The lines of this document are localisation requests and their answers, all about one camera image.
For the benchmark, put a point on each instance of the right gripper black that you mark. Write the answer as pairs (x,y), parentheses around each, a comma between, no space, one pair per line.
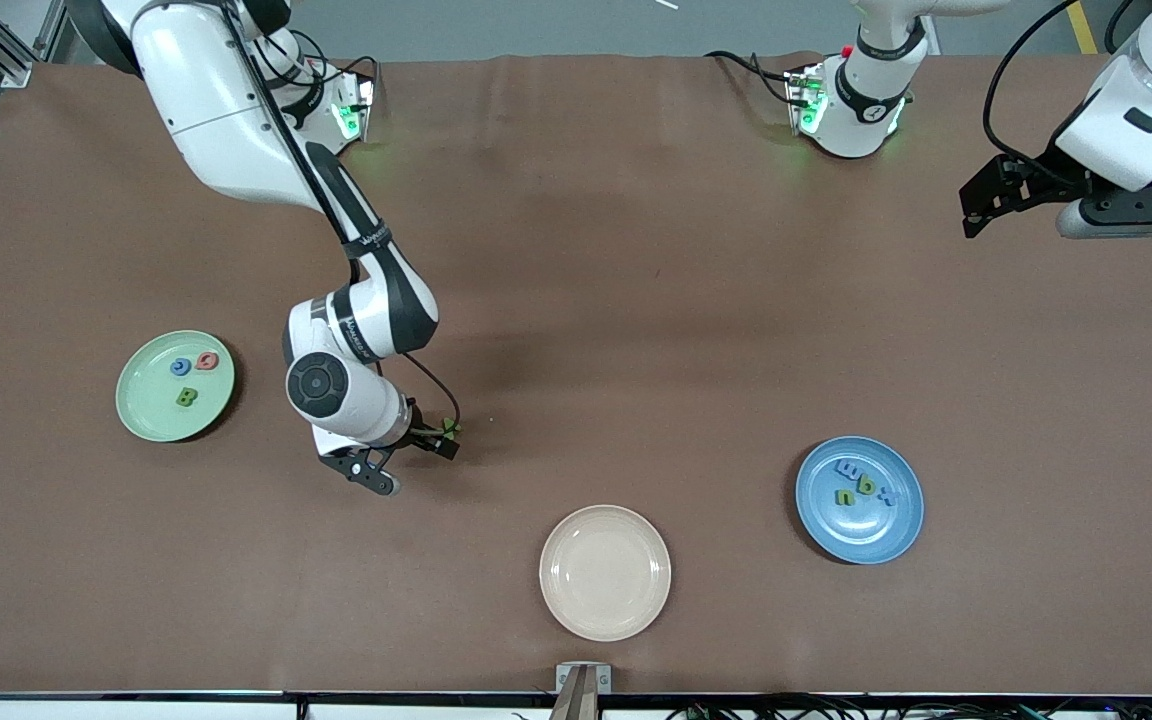
(423,435)

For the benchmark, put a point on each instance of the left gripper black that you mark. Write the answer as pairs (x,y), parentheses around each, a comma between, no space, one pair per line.
(1039,183)

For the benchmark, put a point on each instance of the pink foam letter Q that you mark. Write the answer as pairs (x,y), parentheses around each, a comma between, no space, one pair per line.
(200,362)

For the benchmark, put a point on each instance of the green foam letter B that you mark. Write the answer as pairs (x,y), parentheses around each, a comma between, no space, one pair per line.
(867,488)
(186,398)

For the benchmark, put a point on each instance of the blue foam letter G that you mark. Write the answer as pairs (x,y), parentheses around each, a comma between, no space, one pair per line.
(174,369)

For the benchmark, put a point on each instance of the blue foam letter m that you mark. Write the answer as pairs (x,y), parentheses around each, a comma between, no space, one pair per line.
(851,467)

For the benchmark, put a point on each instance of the blue foam letter x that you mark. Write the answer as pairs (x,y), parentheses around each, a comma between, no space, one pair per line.
(884,494)

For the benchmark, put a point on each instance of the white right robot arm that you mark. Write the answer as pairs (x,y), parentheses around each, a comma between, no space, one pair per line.
(206,100)

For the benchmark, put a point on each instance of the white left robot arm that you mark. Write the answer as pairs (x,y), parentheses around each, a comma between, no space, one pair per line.
(861,105)

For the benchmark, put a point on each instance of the beige plate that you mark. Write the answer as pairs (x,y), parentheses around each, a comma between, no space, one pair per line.
(604,575)

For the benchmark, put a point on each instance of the brown table cover sheet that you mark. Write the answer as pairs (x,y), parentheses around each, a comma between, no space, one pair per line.
(636,300)

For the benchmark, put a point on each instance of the light green plate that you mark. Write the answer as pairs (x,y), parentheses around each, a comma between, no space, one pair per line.
(151,410)

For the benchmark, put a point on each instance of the blue plate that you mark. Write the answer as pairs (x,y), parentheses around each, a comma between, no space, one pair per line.
(861,530)

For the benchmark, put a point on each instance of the metal base bracket with LEDs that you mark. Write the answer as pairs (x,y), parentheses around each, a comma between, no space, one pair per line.
(804,100)
(361,105)

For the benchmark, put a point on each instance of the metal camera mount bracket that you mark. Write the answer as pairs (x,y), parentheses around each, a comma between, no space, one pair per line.
(583,685)

